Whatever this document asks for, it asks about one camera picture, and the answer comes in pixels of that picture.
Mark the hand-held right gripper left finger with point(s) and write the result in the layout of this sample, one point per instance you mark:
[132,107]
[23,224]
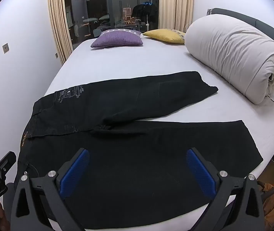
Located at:
[75,170]

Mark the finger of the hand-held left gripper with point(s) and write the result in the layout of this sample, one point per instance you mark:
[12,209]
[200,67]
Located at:
[7,161]

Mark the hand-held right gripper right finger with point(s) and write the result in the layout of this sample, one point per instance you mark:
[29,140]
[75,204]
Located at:
[199,173]

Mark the black pants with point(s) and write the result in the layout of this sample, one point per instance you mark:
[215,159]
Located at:
[127,154]

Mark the white pillow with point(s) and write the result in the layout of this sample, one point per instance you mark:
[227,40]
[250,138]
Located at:
[228,53]

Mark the bed with white sheet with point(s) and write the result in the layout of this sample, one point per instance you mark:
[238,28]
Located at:
[139,60]

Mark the purple pillow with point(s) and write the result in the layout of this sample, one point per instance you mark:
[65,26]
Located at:
[117,39]

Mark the yellow pillow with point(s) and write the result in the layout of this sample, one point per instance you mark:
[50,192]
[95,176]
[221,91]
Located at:
[165,35]

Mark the beige curtain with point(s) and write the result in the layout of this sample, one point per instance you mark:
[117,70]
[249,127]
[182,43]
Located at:
[57,24]
[175,4]

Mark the large dark window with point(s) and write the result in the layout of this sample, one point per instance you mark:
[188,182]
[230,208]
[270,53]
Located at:
[98,4]

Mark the black hanging garment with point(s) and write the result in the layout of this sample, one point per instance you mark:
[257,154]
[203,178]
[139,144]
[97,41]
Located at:
[141,10]

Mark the beige wall switch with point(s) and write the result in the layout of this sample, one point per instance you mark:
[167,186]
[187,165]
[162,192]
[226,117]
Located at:
[5,48]

